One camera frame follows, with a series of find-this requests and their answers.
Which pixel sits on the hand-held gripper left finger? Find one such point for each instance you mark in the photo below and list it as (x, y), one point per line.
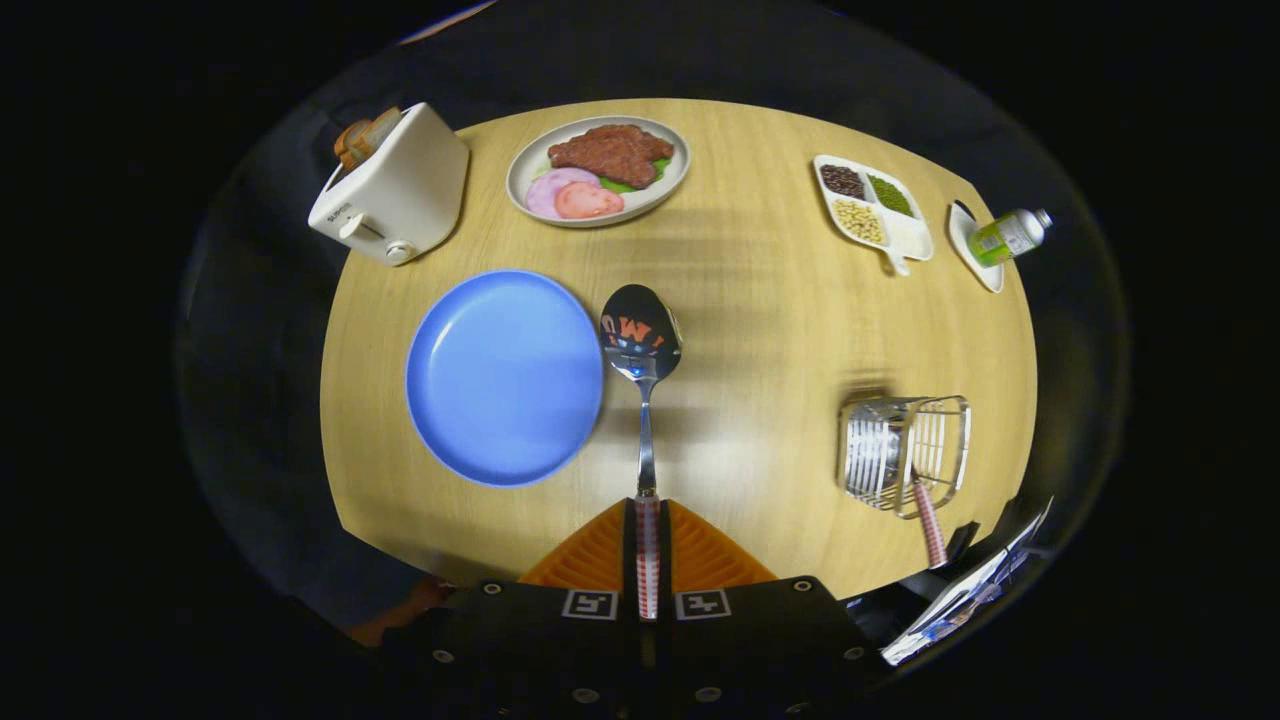
(629, 550)

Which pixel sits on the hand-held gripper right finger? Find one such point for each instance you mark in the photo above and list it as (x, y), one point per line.
(667, 550)

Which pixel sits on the blue plate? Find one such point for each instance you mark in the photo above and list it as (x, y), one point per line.
(500, 380)

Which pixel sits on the white paper sheets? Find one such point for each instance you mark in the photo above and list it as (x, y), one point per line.
(960, 605)

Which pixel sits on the reddish pink ham slice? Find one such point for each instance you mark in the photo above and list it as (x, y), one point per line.
(590, 203)

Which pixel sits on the pale pink ham slice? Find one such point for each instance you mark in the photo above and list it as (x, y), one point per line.
(545, 190)

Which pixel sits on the green lettuce leaf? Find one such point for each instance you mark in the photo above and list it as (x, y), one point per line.
(657, 170)

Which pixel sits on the pile of yellow soybeans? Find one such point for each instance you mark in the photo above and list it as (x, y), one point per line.
(860, 221)

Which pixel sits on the brown meat patty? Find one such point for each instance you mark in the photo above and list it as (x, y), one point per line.
(610, 155)

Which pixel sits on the white divided tray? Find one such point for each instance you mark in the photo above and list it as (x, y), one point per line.
(910, 238)

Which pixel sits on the white food plate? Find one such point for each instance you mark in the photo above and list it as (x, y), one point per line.
(525, 165)

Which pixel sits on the pile of dark red beans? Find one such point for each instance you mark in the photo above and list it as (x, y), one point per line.
(843, 181)

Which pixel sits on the pile of green beans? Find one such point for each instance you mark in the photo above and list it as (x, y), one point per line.
(890, 195)

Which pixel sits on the small white dish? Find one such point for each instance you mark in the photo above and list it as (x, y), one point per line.
(985, 275)

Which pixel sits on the white toaster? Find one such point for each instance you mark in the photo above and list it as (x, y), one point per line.
(410, 190)

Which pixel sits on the green label bottle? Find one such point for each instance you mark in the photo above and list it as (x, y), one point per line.
(1005, 238)

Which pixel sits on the toasted bread slice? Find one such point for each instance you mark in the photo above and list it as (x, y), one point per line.
(380, 130)
(350, 140)

